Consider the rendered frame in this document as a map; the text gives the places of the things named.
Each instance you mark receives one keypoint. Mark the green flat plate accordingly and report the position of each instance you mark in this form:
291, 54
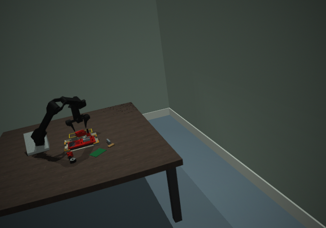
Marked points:
97, 152

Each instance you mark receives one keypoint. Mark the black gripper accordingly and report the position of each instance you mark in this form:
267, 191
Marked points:
69, 122

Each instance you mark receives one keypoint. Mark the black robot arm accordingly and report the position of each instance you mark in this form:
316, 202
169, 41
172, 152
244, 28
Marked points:
52, 108

